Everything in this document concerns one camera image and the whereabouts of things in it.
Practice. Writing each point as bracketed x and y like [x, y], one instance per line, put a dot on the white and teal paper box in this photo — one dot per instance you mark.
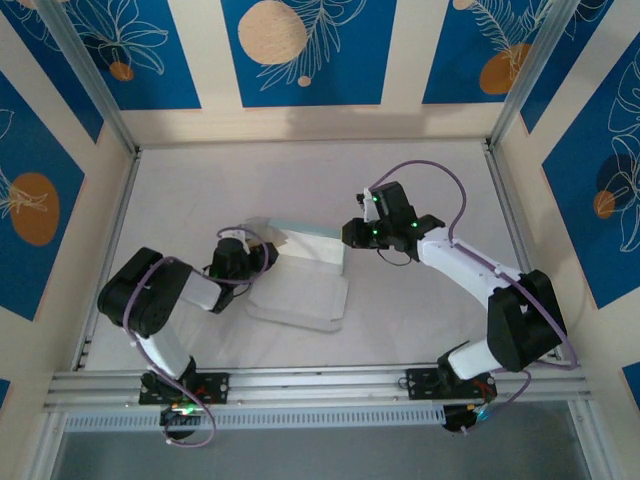
[305, 290]

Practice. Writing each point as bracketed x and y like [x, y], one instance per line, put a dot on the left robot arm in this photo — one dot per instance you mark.
[145, 295]

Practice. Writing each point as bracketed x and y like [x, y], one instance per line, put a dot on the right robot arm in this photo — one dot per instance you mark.
[520, 320]

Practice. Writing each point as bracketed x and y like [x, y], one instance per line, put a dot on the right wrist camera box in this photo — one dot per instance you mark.
[369, 207]

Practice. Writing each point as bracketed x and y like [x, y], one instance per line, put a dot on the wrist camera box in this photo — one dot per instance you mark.
[242, 242]
[369, 207]

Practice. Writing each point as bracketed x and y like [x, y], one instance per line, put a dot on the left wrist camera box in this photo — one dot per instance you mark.
[242, 242]

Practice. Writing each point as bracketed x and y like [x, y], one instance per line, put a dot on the aluminium table side rail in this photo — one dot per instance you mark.
[112, 240]
[500, 190]

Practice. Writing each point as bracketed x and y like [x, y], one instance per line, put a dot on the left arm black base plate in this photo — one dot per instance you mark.
[215, 387]

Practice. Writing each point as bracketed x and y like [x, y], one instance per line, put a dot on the aluminium mounting rail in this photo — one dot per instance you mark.
[320, 385]

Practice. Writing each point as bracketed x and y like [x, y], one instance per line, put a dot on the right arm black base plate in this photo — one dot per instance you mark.
[422, 384]

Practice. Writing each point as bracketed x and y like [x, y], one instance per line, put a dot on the aluminium frame post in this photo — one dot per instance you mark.
[85, 75]
[530, 75]

